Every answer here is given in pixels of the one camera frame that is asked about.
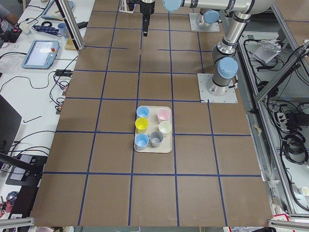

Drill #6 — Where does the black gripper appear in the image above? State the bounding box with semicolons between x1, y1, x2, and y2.
140;0;155;37

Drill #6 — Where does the yellow plastic cup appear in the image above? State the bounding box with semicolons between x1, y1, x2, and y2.
135;117;149;133

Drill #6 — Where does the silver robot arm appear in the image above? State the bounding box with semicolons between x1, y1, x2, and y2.
196;8;220;28
163;0;274;97

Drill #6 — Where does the blue cup on desk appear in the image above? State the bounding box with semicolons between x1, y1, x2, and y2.
57;23;70;39

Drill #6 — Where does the blue cup tray rear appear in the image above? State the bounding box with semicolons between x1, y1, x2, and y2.
136;106;150;119

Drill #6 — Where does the blue cup tray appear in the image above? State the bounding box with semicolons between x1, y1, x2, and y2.
134;133;149;150
136;106;150;119

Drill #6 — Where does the pink plastic cup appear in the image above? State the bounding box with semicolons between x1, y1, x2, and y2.
157;108;170;123

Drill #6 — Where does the cream white plastic cup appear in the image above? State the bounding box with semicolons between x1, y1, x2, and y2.
158;121;172;134

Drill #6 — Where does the grey plastic cup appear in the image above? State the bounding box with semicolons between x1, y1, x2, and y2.
149;131;164;147

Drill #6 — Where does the blue cup tray front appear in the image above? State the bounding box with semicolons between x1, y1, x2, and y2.
134;133;149;150

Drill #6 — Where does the white paper cup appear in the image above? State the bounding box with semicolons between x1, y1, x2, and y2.
19;22;31;35

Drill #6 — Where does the black power adapter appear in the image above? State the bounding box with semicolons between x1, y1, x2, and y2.
77;21;88;29

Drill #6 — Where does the wooden mug tree stand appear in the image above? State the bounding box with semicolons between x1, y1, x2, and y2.
53;10;76;50

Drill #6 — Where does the blue teach pendant far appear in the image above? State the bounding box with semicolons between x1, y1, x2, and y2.
41;0;63;21

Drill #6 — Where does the blue teach pendant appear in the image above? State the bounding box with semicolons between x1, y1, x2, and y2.
41;0;63;21
21;40;59;70

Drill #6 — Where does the blue plaid cloth pouch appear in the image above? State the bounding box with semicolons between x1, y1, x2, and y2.
32;25;59;35

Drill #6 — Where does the blue teach pendant near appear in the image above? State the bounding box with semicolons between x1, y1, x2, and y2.
21;40;59;70

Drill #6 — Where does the cream serving tray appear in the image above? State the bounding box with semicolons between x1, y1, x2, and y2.
134;106;173;153

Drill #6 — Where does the person at desk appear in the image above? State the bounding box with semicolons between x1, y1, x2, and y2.
0;4;18;33

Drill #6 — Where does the white wire cup rack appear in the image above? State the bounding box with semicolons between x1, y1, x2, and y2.
119;0;134;14

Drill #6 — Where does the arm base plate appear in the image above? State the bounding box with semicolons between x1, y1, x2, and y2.
189;13;220;33
197;73;238;103

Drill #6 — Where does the aluminium frame post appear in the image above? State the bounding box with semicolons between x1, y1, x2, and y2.
55;0;84;51

